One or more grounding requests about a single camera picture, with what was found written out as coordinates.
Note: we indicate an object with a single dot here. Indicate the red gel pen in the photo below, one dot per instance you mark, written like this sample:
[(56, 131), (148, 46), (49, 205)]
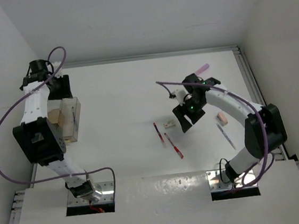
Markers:
[(174, 146)]

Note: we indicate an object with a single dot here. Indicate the pink eraser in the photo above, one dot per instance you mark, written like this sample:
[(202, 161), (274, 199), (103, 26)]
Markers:
[(222, 119)]

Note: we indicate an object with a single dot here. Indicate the metal mounting plate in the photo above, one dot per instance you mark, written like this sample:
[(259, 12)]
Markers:
[(103, 194), (216, 185)]

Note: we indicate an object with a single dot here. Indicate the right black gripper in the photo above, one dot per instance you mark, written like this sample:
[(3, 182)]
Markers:
[(180, 112)]

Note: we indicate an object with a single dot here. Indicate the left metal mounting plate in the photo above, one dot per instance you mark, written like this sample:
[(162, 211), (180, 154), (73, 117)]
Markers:
[(103, 194)]

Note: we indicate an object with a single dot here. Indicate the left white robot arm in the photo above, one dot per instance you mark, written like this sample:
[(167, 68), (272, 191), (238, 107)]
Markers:
[(40, 140)]

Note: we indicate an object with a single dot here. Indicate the blue ballpoint pen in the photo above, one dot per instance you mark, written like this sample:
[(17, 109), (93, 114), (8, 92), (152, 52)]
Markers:
[(74, 119)]

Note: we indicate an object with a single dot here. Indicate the white staples box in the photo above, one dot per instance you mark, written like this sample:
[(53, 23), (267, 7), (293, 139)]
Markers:
[(169, 124)]

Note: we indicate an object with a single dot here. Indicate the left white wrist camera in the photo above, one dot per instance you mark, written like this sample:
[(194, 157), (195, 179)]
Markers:
[(56, 68)]

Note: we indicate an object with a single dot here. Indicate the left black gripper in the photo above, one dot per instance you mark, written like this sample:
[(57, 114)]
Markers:
[(65, 91)]

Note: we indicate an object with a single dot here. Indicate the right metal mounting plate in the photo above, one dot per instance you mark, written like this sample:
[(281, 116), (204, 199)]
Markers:
[(216, 185)]

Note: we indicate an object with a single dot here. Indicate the red pen with clear cap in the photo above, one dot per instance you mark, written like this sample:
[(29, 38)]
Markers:
[(160, 135)]

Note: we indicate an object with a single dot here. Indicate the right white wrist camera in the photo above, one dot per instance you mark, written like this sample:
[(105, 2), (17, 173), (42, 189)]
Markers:
[(180, 95)]

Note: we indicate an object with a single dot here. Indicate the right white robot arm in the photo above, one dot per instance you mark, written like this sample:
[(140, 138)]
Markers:
[(263, 125)]

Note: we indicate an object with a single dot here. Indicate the clear compartment organizer box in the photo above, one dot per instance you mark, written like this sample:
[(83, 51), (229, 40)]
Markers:
[(59, 114)]

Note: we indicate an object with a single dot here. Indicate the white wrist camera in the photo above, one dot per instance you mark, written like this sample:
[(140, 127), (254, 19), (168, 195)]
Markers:
[(56, 68), (180, 95)]

